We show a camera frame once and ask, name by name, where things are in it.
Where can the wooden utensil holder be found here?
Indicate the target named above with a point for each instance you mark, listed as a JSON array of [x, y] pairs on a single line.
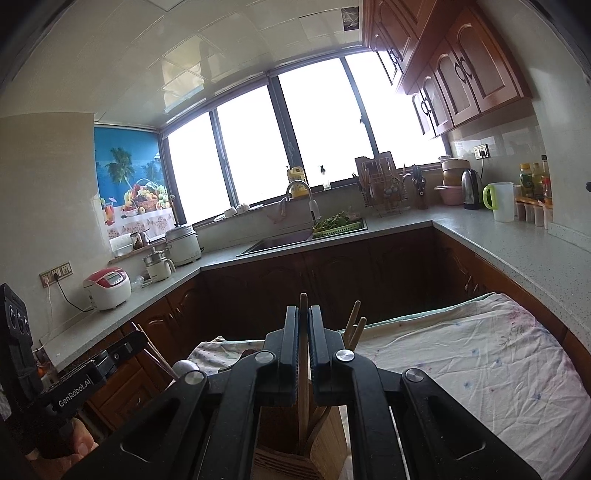
[[332, 452]]

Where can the steel electric kettle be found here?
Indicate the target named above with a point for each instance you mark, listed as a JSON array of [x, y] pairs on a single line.
[[472, 191]]

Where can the white spice jar set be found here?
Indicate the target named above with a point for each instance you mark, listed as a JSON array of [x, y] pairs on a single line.
[[533, 213]]

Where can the kitchen sink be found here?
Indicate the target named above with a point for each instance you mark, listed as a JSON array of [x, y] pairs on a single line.
[[277, 243]]

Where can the wooden upper cabinets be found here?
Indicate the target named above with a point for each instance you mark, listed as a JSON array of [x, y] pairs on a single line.
[[452, 60]]

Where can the white bowls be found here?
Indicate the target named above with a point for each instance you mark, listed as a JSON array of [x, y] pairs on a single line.
[[236, 211]]

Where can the white steamer pot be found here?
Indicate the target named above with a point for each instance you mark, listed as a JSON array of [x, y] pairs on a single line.
[[182, 244]]

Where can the yellow cooking oil bottle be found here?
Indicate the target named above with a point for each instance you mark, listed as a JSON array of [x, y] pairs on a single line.
[[526, 180], [537, 181]]

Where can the small clear bottle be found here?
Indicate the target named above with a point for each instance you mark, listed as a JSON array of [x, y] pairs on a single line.
[[325, 180]]

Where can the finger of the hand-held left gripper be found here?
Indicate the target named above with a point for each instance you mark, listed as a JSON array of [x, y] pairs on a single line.
[[127, 348]]

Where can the curved kitchen faucet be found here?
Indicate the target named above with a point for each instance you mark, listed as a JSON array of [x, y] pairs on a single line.
[[295, 189]]

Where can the white floral tablecloth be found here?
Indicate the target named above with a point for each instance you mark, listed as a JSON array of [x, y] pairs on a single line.
[[461, 369]]

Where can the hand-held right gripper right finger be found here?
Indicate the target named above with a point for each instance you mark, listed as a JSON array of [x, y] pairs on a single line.
[[314, 364]]

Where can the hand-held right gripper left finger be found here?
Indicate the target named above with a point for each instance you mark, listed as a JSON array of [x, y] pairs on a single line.
[[295, 364]]

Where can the tropical fruit wall poster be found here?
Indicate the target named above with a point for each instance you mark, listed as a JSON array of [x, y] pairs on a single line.
[[124, 184]]

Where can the knife and scissors holder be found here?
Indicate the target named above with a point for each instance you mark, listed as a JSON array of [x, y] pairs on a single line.
[[419, 184]]

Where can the small white electric pot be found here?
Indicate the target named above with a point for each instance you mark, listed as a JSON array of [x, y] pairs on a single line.
[[158, 266]]

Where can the person's left hand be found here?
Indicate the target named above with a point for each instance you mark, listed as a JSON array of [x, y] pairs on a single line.
[[83, 438]]

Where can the wall power socket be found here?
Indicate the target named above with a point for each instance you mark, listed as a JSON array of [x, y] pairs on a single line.
[[481, 151], [56, 273]]

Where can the beige lidded pot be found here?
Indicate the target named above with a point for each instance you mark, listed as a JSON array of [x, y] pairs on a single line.
[[455, 170]]

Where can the kitchen window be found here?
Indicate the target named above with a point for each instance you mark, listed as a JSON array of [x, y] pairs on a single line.
[[314, 129]]

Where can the red and white rice cooker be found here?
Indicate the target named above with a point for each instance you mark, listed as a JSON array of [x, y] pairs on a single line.
[[106, 288]]

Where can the green colander with vegetables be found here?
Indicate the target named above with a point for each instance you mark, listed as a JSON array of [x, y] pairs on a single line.
[[337, 224]]

